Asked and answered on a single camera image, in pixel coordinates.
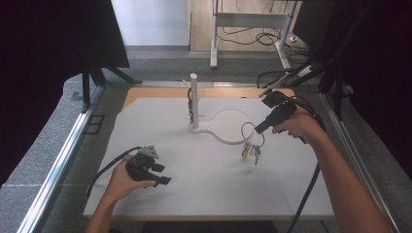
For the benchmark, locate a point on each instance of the person's left hand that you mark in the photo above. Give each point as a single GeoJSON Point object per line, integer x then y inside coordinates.
{"type": "Point", "coordinates": [123, 184]}

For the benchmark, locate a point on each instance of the black monitor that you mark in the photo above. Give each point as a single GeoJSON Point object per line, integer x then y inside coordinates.
{"type": "Point", "coordinates": [312, 22]}

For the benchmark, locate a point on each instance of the black metal stand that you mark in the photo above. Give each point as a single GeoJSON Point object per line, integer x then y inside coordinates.
{"type": "Point", "coordinates": [94, 77]}
{"type": "Point", "coordinates": [330, 71]}

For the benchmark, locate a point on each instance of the white power strip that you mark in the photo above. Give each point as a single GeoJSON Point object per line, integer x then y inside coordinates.
{"type": "Point", "coordinates": [305, 71]}

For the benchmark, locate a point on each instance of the white desk frame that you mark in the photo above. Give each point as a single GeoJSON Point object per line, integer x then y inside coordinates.
{"type": "Point", "coordinates": [249, 20]}

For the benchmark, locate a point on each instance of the white table mat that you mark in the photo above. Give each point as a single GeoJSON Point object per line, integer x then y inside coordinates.
{"type": "Point", "coordinates": [200, 174]}

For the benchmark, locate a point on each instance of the black curtain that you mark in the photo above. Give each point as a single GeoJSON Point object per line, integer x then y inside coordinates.
{"type": "Point", "coordinates": [48, 64]}
{"type": "Point", "coordinates": [382, 81]}

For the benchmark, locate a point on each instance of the aluminium rail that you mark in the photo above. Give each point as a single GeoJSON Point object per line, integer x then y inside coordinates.
{"type": "Point", "coordinates": [340, 116]}
{"type": "Point", "coordinates": [64, 152]}

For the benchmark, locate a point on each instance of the white key stand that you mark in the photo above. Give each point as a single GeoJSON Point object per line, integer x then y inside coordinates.
{"type": "Point", "coordinates": [226, 129]}

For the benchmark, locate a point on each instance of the person's right hand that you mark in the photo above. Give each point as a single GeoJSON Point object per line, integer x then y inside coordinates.
{"type": "Point", "coordinates": [299, 124]}

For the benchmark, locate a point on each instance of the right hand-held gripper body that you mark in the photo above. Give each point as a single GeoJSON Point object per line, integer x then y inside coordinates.
{"type": "Point", "coordinates": [280, 108]}

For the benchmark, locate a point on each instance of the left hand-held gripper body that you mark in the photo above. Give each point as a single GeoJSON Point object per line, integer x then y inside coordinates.
{"type": "Point", "coordinates": [141, 166]}

